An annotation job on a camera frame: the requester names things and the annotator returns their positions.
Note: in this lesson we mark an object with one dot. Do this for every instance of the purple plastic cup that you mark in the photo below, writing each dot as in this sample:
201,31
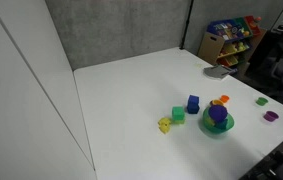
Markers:
270,116

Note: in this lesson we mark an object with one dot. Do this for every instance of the yellow stacking cup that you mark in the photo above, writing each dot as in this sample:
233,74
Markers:
216,102

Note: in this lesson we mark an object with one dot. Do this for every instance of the orange plastic cup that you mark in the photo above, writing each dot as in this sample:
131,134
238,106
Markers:
224,98

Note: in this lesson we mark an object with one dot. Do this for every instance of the green plastic cup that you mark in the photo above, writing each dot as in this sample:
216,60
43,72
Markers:
261,101

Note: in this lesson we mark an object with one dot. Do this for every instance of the yellow toy duck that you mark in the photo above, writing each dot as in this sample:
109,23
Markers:
164,125

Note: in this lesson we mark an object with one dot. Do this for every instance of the green toy block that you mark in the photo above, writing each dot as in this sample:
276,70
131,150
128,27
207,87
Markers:
178,115

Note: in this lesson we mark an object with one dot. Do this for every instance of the blue toy block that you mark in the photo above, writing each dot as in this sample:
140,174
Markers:
193,104

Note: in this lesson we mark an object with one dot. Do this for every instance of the black vertical pole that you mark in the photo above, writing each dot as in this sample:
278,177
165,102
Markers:
187,22

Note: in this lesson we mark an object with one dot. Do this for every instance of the yellow sticky note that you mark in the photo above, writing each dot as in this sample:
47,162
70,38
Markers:
198,65

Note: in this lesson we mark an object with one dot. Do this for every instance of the grey metal mounting plate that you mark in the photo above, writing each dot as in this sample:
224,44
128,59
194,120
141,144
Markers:
218,72

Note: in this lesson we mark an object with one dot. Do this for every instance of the green plastic bowl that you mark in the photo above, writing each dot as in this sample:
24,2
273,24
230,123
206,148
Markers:
217,127

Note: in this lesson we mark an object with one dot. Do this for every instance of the toy bin storage shelf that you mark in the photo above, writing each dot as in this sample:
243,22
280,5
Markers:
231,42

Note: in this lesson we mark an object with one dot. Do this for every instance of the black office chair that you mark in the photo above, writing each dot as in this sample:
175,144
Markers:
266,68

